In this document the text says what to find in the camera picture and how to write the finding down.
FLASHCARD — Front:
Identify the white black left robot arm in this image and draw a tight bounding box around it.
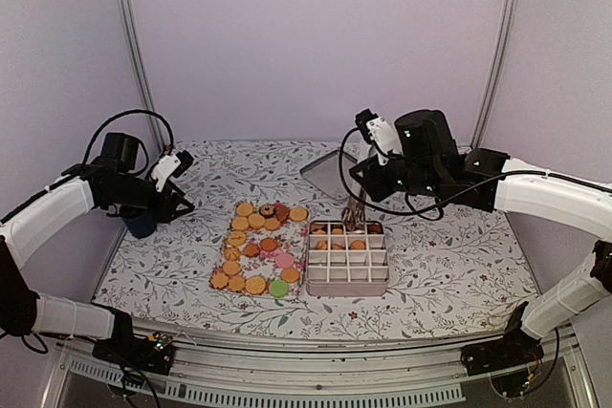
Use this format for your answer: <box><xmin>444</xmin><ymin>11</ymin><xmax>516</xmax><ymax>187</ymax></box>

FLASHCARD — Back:
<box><xmin>1</xmin><ymin>111</ymin><xmax>195</xmax><ymax>375</ymax></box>

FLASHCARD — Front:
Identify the aluminium left corner post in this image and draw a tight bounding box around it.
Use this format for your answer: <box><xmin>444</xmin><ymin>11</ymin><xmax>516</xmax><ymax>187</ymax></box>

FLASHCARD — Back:
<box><xmin>107</xmin><ymin>0</ymin><xmax>159</xmax><ymax>135</ymax></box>

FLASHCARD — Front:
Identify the green round cookie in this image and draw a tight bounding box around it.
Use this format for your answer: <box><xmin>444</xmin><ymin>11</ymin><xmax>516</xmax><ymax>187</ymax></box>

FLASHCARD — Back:
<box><xmin>269</xmin><ymin>279</ymin><xmax>289</xmax><ymax>298</ymax></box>

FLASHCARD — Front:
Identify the dotted tan sandwich cookie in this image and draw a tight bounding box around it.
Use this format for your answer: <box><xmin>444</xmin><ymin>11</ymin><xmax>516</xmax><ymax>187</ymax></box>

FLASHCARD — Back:
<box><xmin>245</xmin><ymin>276</ymin><xmax>267</xmax><ymax>295</ymax></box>

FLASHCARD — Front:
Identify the aluminium corner post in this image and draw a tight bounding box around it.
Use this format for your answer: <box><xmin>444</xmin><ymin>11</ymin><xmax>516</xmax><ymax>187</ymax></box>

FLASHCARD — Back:
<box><xmin>107</xmin><ymin>0</ymin><xmax>159</xmax><ymax>135</ymax></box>
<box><xmin>470</xmin><ymin>0</ymin><xmax>519</xmax><ymax>149</ymax></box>

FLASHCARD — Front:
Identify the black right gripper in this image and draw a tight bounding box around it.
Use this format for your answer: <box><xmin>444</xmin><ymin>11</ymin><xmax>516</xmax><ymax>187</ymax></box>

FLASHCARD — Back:
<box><xmin>349</xmin><ymin>154</ymin><xmax>444</xmax><ymax>203</ymax></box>

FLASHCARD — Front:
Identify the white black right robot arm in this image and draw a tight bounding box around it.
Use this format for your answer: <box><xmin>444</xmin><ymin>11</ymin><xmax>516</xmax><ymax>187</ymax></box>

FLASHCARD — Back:
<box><xmin>339</xmin><ymin>109</ymin><xmax>611</xmax><ymax>376</ymax></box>

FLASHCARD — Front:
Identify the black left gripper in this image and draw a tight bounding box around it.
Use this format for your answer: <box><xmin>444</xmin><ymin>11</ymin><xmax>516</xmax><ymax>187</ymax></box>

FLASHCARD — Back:
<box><xmin>108</xmin><ymin>174</ymin><xmax>195</xmax><ymax>223</ymax></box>

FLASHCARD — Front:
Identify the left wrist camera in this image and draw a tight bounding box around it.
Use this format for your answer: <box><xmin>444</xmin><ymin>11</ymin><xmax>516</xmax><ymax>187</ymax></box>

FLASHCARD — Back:
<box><xmin>149</xmin><ymin>150</ymin><xmax>194</xmax><ymax>193</ymax></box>

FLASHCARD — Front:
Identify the chocolate sprinkled donut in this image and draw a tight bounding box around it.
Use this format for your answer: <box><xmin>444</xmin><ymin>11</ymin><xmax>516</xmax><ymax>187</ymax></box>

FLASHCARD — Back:
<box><xmin>259</xmin><ymin>204</ymin><xmax>275</xmax><ymax>218</ymax></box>

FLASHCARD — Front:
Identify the aluminium front rail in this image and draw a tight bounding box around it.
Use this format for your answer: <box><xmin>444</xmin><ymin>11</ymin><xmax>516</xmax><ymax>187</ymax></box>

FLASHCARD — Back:
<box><xmin>42</xmin><ymin>321</ymin><xmax>599</xmax><ymax>408</ymax></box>

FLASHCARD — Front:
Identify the dark blue cup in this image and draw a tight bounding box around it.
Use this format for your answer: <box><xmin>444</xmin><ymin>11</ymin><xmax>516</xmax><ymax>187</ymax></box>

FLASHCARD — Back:
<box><xmin>120</xmin><ymin>206</ymin><xmax>157</xmax><ymax>239</ymax></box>

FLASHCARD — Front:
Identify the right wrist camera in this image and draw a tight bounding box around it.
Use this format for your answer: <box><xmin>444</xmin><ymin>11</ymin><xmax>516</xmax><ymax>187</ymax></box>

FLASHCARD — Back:
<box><xmin>355</xmin><ymin>109</ymin><xmax>403</xmax><ymax>166</ymax></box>

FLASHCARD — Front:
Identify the aluminium right corner post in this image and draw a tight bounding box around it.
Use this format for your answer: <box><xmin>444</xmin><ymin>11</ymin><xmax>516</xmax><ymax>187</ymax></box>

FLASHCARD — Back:
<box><xmin>470</xmin><ymin>0</ymin><xmax>519</xmax><ymax>149</ymax></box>

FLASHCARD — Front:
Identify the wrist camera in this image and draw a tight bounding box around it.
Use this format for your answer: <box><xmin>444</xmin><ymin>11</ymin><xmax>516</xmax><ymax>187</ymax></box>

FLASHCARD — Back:
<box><xmin>149</xmin><ymin>150</ymin><xmax>194</xmax><ymax>193</ymax></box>
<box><xmin>355</xmin><ymin>109</ymin><xmax>403</xmax><ymax>166</ymax></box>

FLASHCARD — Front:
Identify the silver metal tin lid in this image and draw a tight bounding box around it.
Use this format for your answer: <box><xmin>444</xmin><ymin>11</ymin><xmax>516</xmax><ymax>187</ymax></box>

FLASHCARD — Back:
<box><xmin>299</xmin><ymin>148</ymin><xmax>349</xmax><ymax>202</ymax></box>

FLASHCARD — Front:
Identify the pink divided cookie tin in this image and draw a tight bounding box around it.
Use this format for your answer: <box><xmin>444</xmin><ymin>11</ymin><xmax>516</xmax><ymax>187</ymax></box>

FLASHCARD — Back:
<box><xmin>305</xmin><ymin>221</ymin><xmax>390</xmax><ymax>298</ymax></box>

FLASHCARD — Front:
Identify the floral cookie tray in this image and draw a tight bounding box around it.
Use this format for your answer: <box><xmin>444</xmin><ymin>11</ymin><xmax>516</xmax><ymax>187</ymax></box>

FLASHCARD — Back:
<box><xmin>209</xmin><ymin>201</ymin><xmax>309</xmax><ymax>299</ymax></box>

